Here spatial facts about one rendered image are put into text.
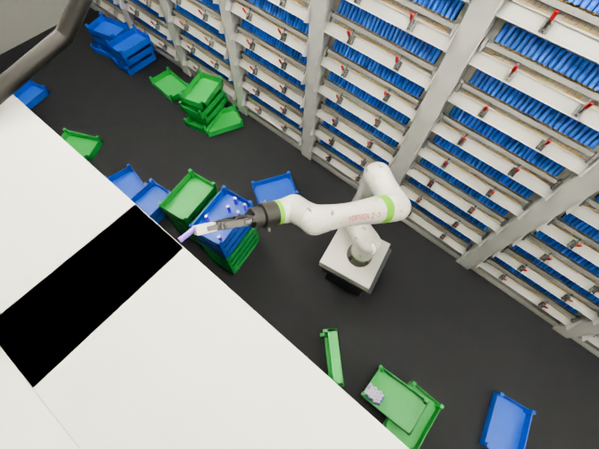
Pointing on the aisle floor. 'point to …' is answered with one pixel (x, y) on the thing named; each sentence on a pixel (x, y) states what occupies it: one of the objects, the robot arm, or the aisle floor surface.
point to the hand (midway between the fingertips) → (204, 228)
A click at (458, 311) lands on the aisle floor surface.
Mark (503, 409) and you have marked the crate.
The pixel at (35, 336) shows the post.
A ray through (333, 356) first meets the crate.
